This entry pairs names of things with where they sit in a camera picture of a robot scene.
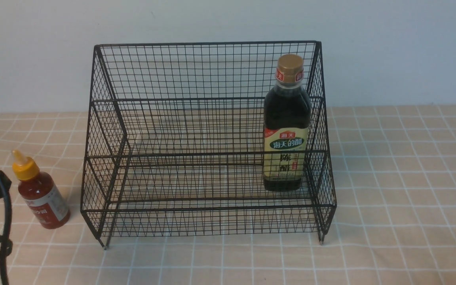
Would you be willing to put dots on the red sauce bottle yellow cap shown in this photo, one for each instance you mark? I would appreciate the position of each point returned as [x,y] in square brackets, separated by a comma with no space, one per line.
[40,192]

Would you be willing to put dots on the dark vinegar bottle gold cap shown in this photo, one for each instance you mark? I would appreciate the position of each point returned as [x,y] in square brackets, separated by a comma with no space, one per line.
[287,116]

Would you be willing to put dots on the black wire mesh shelf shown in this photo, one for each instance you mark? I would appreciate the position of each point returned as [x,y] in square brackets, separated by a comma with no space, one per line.
[175,142]

